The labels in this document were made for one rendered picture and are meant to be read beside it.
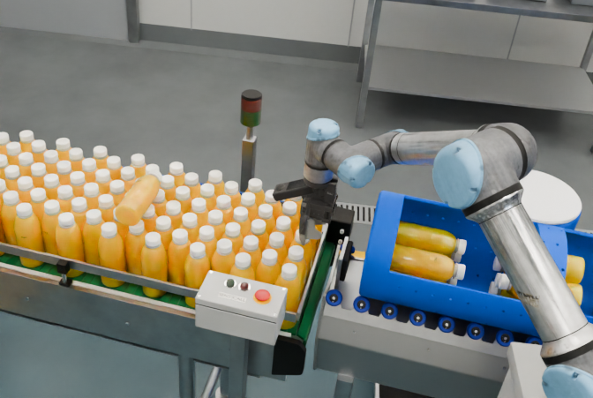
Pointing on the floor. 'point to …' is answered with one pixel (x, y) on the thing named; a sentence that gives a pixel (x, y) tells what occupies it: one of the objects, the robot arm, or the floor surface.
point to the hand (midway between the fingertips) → (303, 235)
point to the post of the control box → (237, 367)
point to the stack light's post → (247, 161)
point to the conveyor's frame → (145, 327)
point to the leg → (343, 386)
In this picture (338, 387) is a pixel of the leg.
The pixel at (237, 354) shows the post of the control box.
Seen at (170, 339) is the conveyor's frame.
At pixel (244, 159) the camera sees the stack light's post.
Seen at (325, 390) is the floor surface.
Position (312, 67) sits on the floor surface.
